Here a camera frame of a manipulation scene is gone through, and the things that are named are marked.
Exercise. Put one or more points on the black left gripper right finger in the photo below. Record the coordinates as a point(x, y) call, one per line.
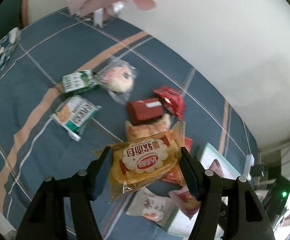
point(259, 226)

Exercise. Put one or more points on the pink purple snack packet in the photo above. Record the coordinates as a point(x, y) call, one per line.
point(185, 201)

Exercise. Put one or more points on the white mushroom biscuit packet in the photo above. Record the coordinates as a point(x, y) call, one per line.
point(151, 206)

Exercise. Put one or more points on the yellow soft bread packet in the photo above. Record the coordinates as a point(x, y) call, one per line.
point(138, 163)

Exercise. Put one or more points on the black power adapter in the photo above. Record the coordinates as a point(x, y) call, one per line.
point(257, 171)

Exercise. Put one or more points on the white power strip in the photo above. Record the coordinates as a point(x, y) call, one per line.
point(249, 162)

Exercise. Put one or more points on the white tray green rim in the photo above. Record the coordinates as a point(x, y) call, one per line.
point(208, 188)

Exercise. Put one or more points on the blue plaid tablecloth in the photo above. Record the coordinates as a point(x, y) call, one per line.
point(45, 132)

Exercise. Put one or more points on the red gold flat packet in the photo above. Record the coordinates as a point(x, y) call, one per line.
point(176, 177)

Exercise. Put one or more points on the green white cracker packet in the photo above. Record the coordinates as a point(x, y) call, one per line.
point(74, 114)

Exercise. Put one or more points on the orange bread snack packet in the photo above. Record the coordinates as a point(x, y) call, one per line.
point(147, 130)

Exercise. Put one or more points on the dark green snack packet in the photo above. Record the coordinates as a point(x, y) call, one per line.
point(78, 82)

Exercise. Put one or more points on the red crinkled snack packet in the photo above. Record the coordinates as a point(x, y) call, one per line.
point(172, 100)

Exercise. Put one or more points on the dark red box snack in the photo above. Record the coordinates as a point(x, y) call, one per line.
point(143, 111)

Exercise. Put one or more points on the clear bun package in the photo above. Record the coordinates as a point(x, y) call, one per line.
point(117, 78)

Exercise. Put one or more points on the blue white tissue pack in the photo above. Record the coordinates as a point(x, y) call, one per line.
point(8, 44)

